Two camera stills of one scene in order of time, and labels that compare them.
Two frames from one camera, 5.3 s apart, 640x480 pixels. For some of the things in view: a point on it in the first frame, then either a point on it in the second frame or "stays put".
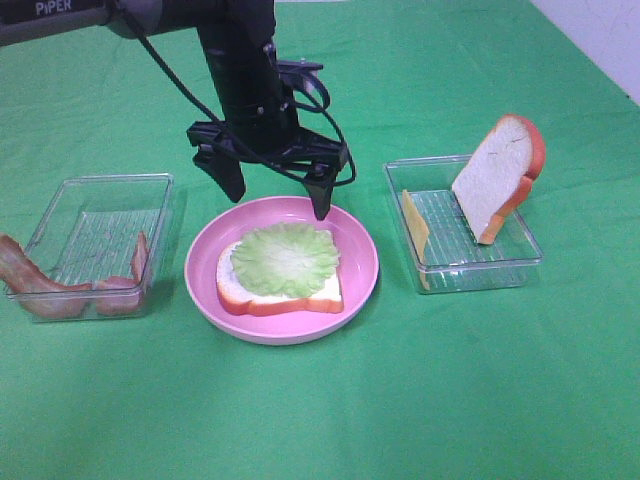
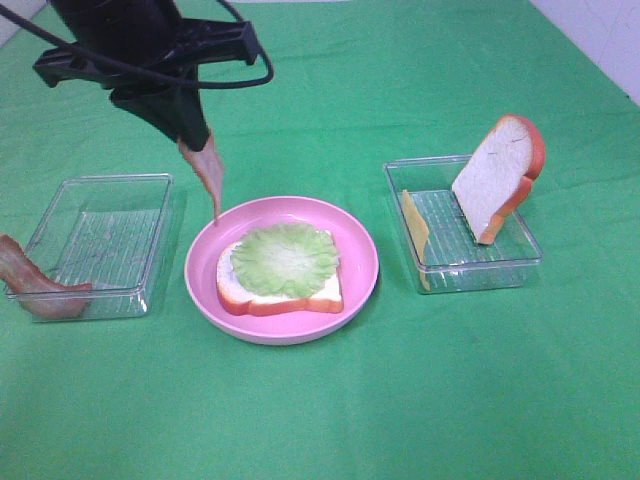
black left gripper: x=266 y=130 -> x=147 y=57
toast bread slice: x=237 y=298 stays put
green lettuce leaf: x=287 y=259 stays put
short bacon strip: x=121 y=295 -> x=208 y=162
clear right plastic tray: x=441 y=240 stays put
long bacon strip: x=36 y=294 stays put
